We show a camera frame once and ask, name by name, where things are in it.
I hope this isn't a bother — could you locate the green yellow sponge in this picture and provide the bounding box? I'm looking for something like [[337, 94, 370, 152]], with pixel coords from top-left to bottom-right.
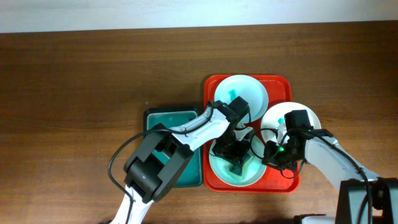
[[229, 154, 252, 177]]

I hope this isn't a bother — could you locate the pale green plate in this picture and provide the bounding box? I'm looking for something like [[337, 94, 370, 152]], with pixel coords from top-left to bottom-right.
[[209, 150, 267, 187]]

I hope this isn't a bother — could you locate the white plate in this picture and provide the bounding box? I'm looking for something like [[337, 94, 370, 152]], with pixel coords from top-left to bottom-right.
[[260, 102, 322, 143]]

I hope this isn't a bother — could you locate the light blue plate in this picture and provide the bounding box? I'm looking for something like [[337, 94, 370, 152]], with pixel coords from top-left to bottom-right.
[[214, 75, 269, 121]]

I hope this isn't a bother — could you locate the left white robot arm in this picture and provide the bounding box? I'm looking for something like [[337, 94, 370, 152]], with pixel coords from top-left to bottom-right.
[[111, 96, 254, 223]]

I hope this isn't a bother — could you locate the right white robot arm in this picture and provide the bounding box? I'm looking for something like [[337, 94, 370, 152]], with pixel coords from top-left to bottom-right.
[[262, 110, 397, 223]]

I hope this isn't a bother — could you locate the dark green basin tray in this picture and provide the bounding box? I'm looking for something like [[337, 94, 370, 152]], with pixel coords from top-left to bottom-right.
[[143, 106, 203, 188]]

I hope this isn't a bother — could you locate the red plastic tray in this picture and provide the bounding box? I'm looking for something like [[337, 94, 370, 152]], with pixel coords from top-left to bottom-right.
[[203, 74, 300, 194]]

